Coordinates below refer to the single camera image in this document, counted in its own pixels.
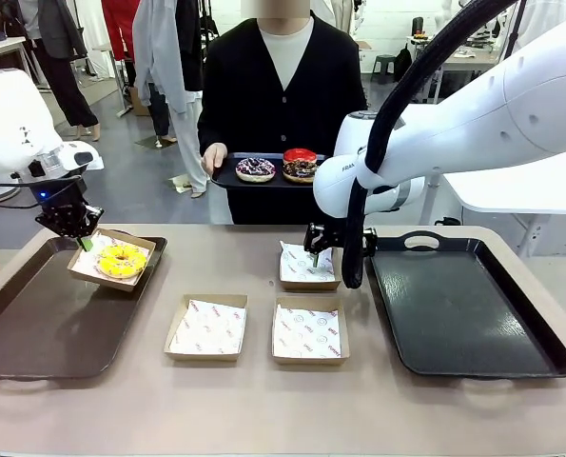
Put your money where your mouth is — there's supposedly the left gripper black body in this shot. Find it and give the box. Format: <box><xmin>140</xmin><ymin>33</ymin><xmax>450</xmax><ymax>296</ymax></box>
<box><xmin>28</xmin><ymin>176</ymin><xmax>88</xmax><ymax>219</ymax></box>

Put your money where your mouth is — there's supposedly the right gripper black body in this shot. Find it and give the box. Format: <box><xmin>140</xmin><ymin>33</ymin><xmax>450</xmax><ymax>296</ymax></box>
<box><xmin>303</xmin><ymin>222</ymin><xmax>345</xmax><ymax>254</ymax></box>

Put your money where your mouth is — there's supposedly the white printed paper liner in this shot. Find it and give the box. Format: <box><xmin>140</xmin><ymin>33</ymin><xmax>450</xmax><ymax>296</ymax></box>
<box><xmin>273</xmin><ymin>303</ymin><xmax>342</xmax><ymax>358</ymax></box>
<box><xmin>169</xmin><ymin>298</ymin><xmax>248</xmax><ymax>356</ymax></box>
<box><xmin>71</xmin><ymin>231</ymin><xmax>150</xmax><ymax>287</ymax></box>
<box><xmin>281</xmin><ymin>241</ymin><xmax>337</xmax><ymax>283</ymax></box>

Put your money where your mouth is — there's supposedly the kraft paper box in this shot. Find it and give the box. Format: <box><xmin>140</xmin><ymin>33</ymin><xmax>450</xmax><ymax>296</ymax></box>
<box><xmin>279</xmin><ymin>240</ymin><xmax>343</xmax><ymax>292</ymax></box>
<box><xmin>67</xmin><ymin>227</ymin><xmax>157</xmax><ymax>292</ymax></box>
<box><xmin>271</xmin><ymin>296</ymin><xmax>350</xmax><ymax>367</ymax></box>
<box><xmin>163</xmin><ymin>293</ymin><xmax>249</xmax><ymax>362</ymax></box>

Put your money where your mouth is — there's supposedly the yellow frosted donut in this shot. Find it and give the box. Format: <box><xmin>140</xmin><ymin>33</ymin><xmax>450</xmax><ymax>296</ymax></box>
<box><xmin>96</xmin><ymin>242</ymin><xmax>149</xmax><ymax>280</ymax></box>

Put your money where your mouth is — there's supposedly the chocolate frosted donut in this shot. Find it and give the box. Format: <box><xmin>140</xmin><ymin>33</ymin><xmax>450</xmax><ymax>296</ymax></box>
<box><xmin>282</xmin><ymin>160</ymin><xmax>319</xmax><ymax>185</ymax></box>

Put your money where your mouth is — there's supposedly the red glazed donut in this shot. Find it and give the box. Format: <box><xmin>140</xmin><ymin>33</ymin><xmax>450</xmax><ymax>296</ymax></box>
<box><xmin>283</xmin><ymin>148</ymin><xmax>319</xmax><ymax>166</ymax></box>

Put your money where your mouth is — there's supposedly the chocolate sprinkled donut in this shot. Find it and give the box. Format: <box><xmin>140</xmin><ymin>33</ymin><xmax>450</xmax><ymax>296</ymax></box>
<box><xmin>235</xmin><ymin>156</ymin><xmax>278</xmax><ymax>185</ymax></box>

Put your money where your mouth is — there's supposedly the small black serving tray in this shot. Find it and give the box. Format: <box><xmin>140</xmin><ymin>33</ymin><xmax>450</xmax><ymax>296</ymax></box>
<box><xmin>209</xmin><ymin>151</ymin><xmax>330</xmax><ymax>189</ymax></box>

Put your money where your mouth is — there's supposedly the large brown plastic tray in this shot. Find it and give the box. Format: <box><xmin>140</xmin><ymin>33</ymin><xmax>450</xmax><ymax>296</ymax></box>
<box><xmin>0</xmin><ymin>236</ymin><xmax>168</xmax><ymax>381</ymax></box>

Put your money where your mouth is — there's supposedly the large black plastic tray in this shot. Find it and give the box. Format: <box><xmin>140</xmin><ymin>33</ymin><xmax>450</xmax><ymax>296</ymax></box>
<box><xmin>365</xmin><ymin>230</ymin><xmax>566</xmax><ymax>381</ymax></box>

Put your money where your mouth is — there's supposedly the person's right hand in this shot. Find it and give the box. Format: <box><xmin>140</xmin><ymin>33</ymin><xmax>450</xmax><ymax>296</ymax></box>
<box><xmin>201</xmin><ymin>142</ymin><xmax>229</xmax><ymax>179</ymax></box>

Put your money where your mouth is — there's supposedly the cardboard scrap on floor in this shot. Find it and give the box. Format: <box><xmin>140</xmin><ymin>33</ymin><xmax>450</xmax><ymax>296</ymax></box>
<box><xmin>167</xmin><ymin>173</ymin><xmax>193</xmax><ymax>195</ymax></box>

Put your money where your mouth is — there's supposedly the brown cardboard box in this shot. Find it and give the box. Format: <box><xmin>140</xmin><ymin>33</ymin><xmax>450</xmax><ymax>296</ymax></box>
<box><xmin>128</xmin><ymin>85</ymin><xmax>151</xmax><ymax>117</ymax></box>

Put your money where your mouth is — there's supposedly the white trousers mannequin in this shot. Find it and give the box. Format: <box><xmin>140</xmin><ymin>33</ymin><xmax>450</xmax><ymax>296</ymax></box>
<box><xmin>167</xmin><ymin>92</ymin><xmax>210</xmax><ymax>199</ymax></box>

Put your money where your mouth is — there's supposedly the dark suit mannequin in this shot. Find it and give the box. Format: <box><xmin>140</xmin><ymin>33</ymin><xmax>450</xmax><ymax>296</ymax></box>
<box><xmin>18</xmin><ymin>0</ymin><xmax>102</xmax><ymax>142</ymax></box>

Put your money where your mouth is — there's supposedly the person in black cardigan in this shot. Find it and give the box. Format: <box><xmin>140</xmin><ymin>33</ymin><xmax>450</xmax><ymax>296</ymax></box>
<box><xmin>197</xmin><ymin>4</ymin><xmax>368</xmax><ymax>226</ymax></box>

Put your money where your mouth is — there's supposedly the hanging grey shirt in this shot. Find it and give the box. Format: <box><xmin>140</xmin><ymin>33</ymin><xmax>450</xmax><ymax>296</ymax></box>
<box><xmin>132</xmin><ymin>0</ymin><xmax>203</xmax><ymax>115</ymax></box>

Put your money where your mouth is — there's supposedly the red outfit mannequin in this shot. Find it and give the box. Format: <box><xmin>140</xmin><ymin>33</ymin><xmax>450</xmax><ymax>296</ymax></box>
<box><xmin>100</xmin><ymin>0</ymin><xmax>139</xmax><ymax>66</ymax></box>

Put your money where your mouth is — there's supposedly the green plastic stool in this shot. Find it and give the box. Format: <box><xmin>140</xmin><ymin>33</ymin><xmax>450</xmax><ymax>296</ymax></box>
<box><xmin>370</xmin><ymin>54</ymin><xmax>398</xmax><ymax>86</ymax></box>

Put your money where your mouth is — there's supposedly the hanging black garment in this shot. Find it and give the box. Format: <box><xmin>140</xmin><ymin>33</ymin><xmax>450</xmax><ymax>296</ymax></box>
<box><xmin>175</xmin><ymin>0</ymin><xmax>206</xmax><ymax>92</ymax></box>

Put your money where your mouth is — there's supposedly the grey workbench table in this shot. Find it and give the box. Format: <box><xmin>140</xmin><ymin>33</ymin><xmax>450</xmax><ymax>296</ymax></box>
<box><xmin>405</xmin><ymin>45</ymin><xmax>502</xmax><ymax>104</ymax></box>

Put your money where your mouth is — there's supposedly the black stand pole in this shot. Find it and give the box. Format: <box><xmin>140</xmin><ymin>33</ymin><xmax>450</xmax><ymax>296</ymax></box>
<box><xmin>503</xmin><ymin>0</ymin><xmax>527</xmax><ymax>63</ymax></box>

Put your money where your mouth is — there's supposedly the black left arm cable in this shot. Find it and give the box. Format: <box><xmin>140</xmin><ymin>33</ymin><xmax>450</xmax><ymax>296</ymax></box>
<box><xmin>0</xmin><ymin>174</ymin><xmax>83</xmax><ymax>210</ymax></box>

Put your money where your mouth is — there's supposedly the square mannequin base plate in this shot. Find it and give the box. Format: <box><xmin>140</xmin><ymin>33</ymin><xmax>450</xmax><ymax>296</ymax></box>
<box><xmin>134</xmin><ymin>134</ymin><xmax>179</xmax><ymax>149</ymax></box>

